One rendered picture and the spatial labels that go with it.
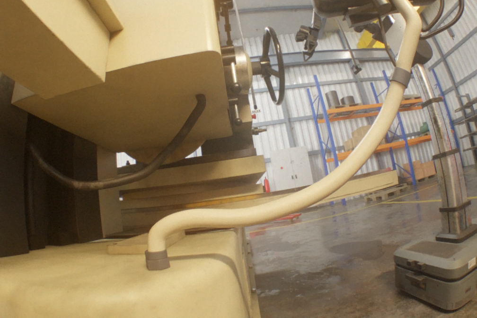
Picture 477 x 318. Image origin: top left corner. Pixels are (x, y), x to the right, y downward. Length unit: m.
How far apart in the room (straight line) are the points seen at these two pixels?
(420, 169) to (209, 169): 8.73
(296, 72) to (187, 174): 8.74
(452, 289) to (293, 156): 7.28
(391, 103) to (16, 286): 0.75
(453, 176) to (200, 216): 1.25
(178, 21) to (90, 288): 0.59
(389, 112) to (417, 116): 11.24
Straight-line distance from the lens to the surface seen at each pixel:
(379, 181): 1.83
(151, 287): 0.42
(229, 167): 1.40
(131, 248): 0.70
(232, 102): 1.02
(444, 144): 1.43
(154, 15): 0.68
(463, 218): 1.48
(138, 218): 1.71
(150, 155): 1.34
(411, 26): 0.55
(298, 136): 8.89
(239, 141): 1.48
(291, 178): 7.95
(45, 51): 0.53
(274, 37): 1.04
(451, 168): 1.42
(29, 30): 0.49
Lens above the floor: 0.72
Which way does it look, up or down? 14 degrees up
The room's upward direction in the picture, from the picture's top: 9 degrees counter-clockwise
